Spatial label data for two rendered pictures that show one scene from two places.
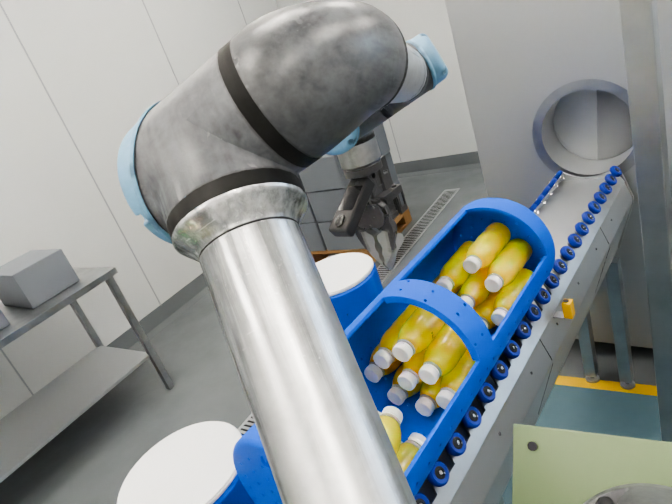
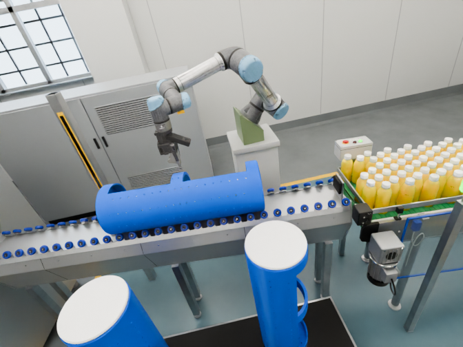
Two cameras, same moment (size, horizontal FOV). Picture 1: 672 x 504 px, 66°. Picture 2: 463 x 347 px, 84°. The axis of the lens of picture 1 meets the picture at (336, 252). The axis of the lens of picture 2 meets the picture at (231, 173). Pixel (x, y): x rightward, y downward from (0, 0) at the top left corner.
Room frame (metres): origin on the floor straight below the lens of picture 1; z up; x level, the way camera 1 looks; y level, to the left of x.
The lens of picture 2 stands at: (1.51, 0.95, 1.96)
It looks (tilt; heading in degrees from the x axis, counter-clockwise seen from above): 33 degrees down; 227
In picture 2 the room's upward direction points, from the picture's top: 11 degrees counter-clockwise
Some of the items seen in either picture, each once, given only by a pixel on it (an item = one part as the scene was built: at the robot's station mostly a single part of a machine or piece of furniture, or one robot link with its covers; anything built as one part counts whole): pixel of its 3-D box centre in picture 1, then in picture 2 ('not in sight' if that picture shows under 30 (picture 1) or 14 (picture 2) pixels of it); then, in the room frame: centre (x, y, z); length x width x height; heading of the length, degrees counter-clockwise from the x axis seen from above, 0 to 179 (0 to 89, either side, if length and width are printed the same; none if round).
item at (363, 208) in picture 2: not in sight; (361, 214); (0.43, 0.68, 0.95); 0.10 x 0.07 x 0.10; 44
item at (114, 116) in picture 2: not in sight; (115, 150); (0.53, -2.06, 0.72); 2.15 x 0.54 x 1.45; 140
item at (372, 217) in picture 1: (373, 193); (167, 140); (0.92, -0.10, 1.45); 0.09 x 0.08 x 0.12; 134
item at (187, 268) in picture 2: not in sight; (189, 274); (1.00, -0.29, 0.31); 0.06 x 0.06 x 0.63; 44
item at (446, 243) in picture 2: not in sight; (430, 279); (0.30, 1.04, 0.55); 0.04 x 0.04 x 1.10; 44
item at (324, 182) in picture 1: (314, 184); not in sight; (4.38, -0.02, 0.59); 1.20 x 0.80 x 1.19; 50
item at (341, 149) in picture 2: not in sight; (352, 148); (-0.04, 0.46, 1.05); 0.20 x 0.10 x 0.10; 134
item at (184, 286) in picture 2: not in sight; (187, 291); (1.10, -0.19, 0.31); 0.06 x 0.06 x 0.63; 44
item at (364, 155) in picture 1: (357, 154); (162, 125); (0.92, -0.10, 1.53); 0.08 x 0.08 x 0.05
